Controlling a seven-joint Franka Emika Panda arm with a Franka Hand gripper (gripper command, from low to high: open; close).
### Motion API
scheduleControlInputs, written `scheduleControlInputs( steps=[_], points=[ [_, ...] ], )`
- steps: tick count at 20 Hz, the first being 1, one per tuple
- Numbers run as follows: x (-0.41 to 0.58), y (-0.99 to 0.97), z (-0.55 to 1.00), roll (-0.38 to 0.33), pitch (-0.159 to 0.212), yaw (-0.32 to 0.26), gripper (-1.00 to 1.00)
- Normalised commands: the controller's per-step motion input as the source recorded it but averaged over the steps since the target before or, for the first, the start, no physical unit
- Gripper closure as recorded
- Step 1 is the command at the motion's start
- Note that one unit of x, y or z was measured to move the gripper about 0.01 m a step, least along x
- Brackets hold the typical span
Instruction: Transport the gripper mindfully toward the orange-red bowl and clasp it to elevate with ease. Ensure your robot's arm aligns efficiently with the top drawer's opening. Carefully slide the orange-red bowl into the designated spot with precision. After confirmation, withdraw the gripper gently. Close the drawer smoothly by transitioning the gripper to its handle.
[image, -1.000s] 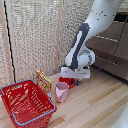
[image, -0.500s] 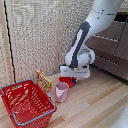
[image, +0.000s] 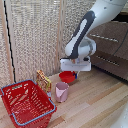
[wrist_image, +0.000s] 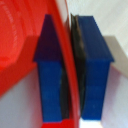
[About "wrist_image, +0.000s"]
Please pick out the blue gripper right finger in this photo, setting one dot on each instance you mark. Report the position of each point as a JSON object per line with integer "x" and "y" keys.
{"x": 96, "y": 76}

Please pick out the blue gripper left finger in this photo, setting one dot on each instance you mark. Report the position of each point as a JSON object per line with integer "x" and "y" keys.
{"x": 50, "y": 80}

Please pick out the orange-red bowl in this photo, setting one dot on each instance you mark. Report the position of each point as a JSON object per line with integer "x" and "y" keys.
{"x": 20, "y": 26}

